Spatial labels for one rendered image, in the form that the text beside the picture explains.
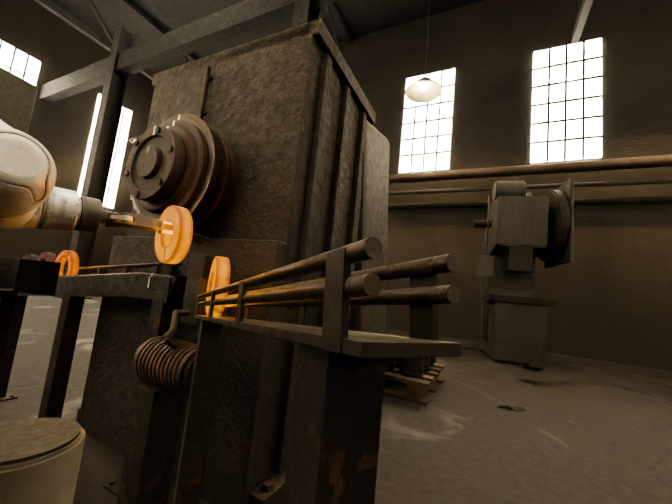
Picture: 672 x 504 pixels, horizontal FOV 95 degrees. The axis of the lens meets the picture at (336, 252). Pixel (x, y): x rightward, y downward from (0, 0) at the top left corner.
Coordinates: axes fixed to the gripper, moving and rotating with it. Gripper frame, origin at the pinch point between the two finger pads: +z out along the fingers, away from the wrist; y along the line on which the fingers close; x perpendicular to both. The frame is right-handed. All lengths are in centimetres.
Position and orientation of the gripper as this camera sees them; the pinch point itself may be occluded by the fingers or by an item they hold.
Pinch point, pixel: (173, 228)
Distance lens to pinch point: 92.5
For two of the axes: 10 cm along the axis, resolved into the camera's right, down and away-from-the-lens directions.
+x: 0.7, -9.9, 0.8
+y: 7.9, 0.1, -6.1
